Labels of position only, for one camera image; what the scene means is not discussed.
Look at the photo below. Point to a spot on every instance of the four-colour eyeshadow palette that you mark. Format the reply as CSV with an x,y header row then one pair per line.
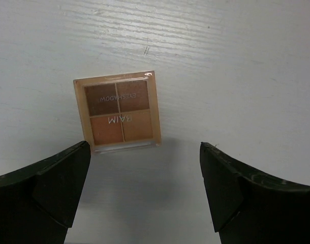
x,y
119,112

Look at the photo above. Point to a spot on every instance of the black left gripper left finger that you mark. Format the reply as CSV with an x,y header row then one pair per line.
x,y
38,202

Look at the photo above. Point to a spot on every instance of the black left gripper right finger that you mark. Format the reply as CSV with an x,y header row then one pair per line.
x,y
248,205

